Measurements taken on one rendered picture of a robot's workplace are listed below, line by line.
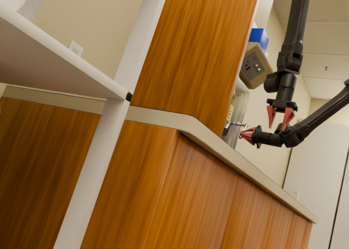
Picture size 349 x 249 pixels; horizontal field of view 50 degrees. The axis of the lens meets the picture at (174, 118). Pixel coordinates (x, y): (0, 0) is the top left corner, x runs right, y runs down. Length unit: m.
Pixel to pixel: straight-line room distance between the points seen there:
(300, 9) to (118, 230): 0.99
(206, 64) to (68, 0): 0.62
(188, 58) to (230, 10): 0.28
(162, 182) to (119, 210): 0.12
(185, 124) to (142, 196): 0.19
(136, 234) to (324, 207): 3.84
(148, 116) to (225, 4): 0.98
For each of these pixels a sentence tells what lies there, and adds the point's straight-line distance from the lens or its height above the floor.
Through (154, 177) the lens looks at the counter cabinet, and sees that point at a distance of 0.85.
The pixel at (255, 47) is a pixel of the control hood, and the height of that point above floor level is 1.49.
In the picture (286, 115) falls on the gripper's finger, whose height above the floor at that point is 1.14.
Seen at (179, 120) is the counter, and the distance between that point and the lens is 0.86.
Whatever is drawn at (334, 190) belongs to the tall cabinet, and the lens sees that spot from 4.60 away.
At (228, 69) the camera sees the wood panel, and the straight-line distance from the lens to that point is 1.60.
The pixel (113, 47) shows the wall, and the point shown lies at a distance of 1.71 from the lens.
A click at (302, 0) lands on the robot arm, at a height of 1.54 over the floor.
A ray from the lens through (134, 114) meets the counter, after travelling 0.93.
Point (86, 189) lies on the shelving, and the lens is 0.73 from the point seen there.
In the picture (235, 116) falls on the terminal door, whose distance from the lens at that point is 1.83.
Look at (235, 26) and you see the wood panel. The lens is 1.69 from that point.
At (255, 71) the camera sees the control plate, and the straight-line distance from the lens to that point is 1.86.
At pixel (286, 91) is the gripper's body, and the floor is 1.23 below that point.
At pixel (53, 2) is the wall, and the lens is 1.49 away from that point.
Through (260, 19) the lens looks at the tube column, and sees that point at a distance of 2.05.
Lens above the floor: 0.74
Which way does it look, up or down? 13 degrees up
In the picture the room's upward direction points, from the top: 17 degrees clockwise
